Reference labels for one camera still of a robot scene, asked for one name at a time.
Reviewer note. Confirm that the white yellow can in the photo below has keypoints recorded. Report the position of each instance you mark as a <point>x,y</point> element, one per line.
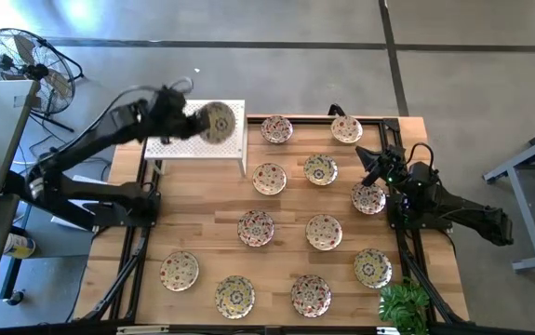
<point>19,246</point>

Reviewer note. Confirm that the dark red floral bowl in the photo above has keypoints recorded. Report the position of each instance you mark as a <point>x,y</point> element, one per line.
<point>368,199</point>
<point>255,228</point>
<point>276,129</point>
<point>311,295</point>

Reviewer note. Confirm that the black curved clamp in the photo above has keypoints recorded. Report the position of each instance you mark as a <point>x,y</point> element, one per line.
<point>337,110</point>

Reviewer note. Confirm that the green potted plant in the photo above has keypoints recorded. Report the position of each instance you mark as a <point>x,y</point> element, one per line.
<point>402,304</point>

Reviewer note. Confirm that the yellow blue patterned bowl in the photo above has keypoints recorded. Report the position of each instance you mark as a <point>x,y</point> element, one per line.
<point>235,297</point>
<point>220,123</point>
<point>372,268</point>
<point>320,169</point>

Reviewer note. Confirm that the blue desk leg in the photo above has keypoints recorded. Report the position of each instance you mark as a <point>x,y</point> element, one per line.
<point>11,274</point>

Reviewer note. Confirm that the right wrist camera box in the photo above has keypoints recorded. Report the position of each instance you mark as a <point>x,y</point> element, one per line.
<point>371,178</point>

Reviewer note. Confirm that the white perforated metal shelf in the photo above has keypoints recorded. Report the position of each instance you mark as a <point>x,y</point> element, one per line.
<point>192,149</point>

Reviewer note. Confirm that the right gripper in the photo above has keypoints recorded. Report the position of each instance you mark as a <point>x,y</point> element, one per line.
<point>392,166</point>

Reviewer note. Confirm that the black aluminium frame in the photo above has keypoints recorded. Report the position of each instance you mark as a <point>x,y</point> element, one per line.
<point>313,119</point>

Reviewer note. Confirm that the black caster wheel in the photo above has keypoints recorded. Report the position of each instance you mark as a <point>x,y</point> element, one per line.
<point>16,298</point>

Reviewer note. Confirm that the black diagonal beam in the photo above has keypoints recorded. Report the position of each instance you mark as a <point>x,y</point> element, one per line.
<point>60,208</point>

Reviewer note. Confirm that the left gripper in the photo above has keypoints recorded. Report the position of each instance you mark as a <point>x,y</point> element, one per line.
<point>171,114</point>

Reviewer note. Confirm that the grey blue metal table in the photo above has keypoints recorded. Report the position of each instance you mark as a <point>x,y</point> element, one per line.
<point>530,223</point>

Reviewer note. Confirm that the black floor fan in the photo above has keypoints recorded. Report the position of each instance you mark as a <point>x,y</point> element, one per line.
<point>36,72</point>

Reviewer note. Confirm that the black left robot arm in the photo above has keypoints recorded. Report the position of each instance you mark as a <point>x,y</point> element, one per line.
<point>99,135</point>

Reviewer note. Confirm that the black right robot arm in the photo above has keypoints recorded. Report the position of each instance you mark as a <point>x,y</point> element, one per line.
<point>462,207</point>

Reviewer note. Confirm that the cream red floral bowl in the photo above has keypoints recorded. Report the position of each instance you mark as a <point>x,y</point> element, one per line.
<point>179,271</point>
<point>324,231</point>
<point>269,178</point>
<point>346,129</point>

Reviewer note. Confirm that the white paper sheet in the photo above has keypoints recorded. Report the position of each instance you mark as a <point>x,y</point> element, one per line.
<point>64,222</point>

